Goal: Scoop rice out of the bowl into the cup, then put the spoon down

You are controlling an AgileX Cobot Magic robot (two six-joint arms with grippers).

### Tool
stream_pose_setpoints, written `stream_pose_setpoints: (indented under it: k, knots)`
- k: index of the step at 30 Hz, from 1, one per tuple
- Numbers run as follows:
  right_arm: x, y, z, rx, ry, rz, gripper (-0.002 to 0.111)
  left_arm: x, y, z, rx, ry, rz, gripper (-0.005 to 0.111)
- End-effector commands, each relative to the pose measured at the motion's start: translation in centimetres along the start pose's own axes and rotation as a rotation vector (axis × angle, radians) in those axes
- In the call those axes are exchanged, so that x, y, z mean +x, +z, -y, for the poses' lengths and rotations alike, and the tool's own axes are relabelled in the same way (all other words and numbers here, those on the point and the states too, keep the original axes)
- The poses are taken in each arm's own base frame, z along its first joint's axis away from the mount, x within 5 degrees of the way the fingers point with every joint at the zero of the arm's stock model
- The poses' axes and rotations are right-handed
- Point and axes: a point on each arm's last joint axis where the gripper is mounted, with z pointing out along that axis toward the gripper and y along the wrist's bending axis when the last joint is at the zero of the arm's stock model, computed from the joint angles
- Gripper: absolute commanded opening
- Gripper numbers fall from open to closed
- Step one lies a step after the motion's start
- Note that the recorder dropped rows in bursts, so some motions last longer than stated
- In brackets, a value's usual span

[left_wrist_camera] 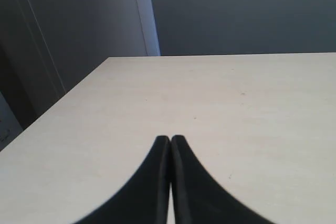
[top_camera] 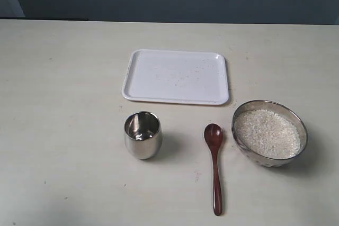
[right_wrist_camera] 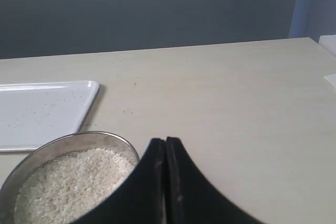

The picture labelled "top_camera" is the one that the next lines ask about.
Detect dark red wooden spoon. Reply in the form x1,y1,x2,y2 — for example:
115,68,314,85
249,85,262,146
204,123,224,216

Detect stainless steel cup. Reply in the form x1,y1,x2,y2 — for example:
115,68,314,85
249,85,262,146
124,111,163,160

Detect white uncooked rice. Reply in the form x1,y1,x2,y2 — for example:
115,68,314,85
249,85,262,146
235,110,301,159

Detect stainless steel rice bowl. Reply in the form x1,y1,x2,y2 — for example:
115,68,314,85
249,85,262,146
231,100,308,167

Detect white rectangular plastic tray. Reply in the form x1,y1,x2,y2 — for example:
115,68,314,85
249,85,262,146
122,49,229,105

